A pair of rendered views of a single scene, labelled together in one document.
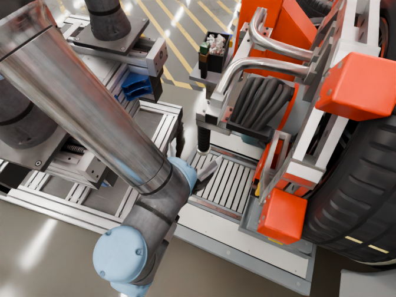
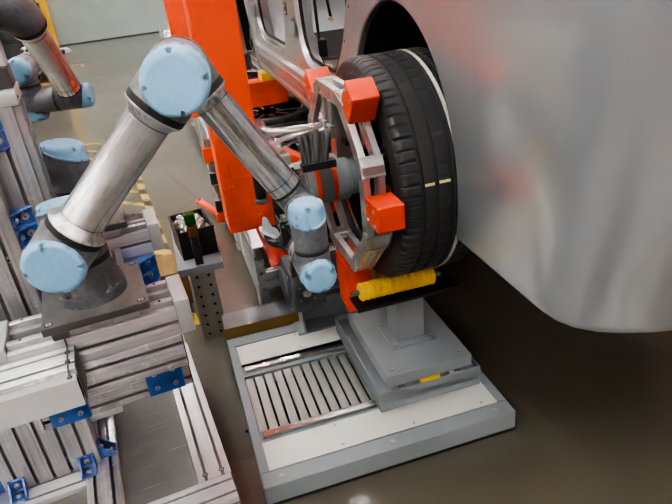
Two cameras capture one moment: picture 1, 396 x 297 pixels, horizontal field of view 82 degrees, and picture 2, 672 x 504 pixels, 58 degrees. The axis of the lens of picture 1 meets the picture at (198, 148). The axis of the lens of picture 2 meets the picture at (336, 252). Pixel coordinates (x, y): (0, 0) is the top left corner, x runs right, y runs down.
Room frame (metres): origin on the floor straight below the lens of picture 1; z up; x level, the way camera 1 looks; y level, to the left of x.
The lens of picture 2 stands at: (-0.91, 0.76, 1.48)
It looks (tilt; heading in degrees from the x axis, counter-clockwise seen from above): 27 degrees down; 323
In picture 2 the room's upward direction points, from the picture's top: 6 degrees counter-clockwise
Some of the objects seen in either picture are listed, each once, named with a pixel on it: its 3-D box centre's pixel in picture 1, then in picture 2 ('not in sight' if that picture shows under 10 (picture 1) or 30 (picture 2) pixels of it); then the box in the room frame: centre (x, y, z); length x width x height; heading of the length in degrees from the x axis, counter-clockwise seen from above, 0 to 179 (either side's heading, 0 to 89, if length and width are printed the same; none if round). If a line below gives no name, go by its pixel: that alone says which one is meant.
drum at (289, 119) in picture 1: (277, 104); (321, 179); (0.44, -0.23, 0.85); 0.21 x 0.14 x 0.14; 67
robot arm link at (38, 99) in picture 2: not in sight; (38, 101); (1.15, 0.30, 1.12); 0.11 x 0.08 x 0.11; 59
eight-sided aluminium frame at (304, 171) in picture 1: (302, 112); (344, 175); (0.42, -0.30, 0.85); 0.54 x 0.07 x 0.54; 157
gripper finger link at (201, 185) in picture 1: (197, 180); not in sight; (0.21, 0.00, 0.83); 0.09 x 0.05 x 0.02; 126
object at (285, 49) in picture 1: (289, 21); (289, 114); (0.55, -0.22, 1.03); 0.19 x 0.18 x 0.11; 67
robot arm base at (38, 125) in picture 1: (19, 115); (87, 273); (0.39, 0.49, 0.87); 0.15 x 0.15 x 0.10
